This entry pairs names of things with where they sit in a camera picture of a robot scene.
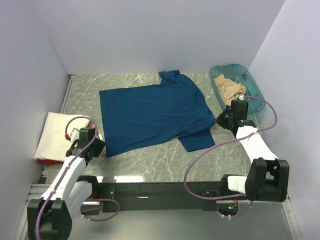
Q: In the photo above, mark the beige garment in bin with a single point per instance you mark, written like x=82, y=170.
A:
x=228, y=89

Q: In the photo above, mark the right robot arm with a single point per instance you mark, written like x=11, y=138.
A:
x=268, y=176

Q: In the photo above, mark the red folded t-shirt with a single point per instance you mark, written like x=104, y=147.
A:
x=49, y=162

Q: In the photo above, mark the teal plastic bin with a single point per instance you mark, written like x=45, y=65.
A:
x=238, y=74

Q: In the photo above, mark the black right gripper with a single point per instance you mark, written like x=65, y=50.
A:
x=219, y=118

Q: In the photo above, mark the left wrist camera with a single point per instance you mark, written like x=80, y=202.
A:
x=73, y=135

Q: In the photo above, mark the pink folded t-shirt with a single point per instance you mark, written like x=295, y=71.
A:
x=92, y=124

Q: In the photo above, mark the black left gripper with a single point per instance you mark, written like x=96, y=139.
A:
x=100, y=145

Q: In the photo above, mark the blue t-shirt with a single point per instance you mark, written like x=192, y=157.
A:
x=143, y=116

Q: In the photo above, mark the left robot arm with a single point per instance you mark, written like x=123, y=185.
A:
x=50, y=217

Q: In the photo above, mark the white folded t-shirt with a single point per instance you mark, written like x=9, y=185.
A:
x=52, y=144

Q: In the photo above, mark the black base beam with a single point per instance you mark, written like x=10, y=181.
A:
x=152, y=196

